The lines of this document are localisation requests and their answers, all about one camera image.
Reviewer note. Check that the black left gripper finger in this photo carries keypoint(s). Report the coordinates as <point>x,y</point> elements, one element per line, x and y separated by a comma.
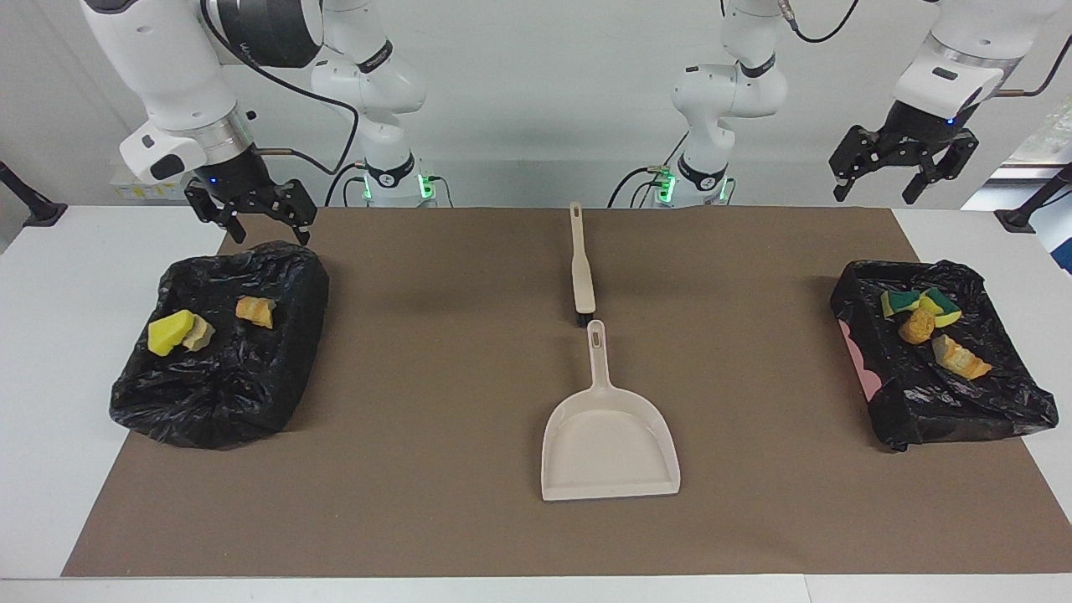
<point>852,155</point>
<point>950,159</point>

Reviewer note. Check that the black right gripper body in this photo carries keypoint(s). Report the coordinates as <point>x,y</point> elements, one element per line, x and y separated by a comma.
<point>243,180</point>

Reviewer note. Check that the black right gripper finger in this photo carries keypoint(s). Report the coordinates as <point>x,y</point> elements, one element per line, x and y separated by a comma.
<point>301,209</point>
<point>224,213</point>

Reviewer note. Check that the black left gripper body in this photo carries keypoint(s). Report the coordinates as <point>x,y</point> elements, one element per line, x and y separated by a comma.
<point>921,132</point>

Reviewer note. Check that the pale beige sponge chunk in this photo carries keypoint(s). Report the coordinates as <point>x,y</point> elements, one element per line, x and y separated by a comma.
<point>201,335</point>
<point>959,358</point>
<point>255,311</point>

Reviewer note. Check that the bright yellow sponge chunk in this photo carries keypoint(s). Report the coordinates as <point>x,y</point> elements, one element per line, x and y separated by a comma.
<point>169,332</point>

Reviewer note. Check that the yellow green scouring sponge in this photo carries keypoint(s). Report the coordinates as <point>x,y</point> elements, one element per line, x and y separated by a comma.
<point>938,306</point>

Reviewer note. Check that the brown orange sponge chunk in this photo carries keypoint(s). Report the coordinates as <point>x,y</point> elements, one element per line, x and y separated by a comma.
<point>919,327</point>

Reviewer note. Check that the beige hand brush black bristles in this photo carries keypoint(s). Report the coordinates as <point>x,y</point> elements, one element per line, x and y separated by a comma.
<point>583,276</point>

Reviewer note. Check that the beige plastic dustpan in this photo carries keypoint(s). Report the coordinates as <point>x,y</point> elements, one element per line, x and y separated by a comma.
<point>607,448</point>

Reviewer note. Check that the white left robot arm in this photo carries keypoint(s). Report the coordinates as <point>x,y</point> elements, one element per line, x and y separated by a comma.
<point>729,92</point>

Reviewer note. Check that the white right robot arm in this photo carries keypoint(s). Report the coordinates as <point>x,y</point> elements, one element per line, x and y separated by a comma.
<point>159,67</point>

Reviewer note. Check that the pink bin with black bag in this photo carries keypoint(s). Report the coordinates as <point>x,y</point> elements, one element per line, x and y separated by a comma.
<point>946,402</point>

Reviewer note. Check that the brown table mat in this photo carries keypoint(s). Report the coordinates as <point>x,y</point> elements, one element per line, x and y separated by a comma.
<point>502,536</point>

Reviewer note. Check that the white wall socket box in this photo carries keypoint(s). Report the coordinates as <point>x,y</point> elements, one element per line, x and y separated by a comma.
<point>146,191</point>

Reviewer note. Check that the black camera stand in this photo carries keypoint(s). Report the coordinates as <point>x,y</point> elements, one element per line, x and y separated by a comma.
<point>33,205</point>
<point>1030,209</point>

